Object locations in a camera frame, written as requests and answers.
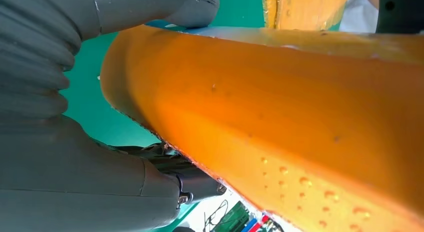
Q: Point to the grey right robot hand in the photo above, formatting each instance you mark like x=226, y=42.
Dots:
x=66, y=177

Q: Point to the yellow taped cardboard sheet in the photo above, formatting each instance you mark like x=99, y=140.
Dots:
x=304, y=8

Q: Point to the black carrying case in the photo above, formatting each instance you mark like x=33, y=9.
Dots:
x=182, y=229

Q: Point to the white desk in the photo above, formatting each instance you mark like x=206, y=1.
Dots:
x=202, y=217

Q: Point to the green plastic crate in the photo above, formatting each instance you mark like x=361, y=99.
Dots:
x=235, y=220

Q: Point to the red metal post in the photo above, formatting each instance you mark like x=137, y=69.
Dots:
x=260, y=222

